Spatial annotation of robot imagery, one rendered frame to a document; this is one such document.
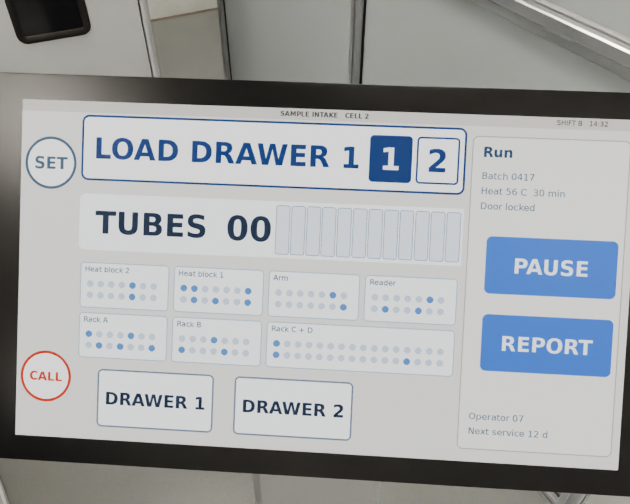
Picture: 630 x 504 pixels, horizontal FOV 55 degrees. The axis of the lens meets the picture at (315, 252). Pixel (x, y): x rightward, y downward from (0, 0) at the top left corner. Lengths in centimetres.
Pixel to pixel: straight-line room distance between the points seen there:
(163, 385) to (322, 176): 21
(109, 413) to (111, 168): 19
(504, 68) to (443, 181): 77
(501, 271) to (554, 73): 71
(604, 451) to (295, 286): 27
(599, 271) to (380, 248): 17
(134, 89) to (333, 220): 19
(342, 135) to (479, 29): 83
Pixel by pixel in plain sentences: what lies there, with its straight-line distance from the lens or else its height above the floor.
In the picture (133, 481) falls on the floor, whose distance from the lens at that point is 165.
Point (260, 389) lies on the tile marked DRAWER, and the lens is 49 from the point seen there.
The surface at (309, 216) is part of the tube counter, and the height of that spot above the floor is 112.
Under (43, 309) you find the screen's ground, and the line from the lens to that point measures 53.
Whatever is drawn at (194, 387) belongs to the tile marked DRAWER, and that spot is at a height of 101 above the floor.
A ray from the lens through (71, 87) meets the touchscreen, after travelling 53.
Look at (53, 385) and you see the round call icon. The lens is 54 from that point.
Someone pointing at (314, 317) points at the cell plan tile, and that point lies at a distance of 47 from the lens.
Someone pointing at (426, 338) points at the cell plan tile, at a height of 105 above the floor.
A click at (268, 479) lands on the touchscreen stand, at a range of 76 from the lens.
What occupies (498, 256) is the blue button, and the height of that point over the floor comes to 110.
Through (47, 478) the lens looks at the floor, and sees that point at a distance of 172.
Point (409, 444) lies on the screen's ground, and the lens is 50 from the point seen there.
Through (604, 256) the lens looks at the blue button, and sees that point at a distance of 51.
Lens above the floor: 141
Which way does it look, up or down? 42 degrees down
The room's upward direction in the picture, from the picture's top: straight up
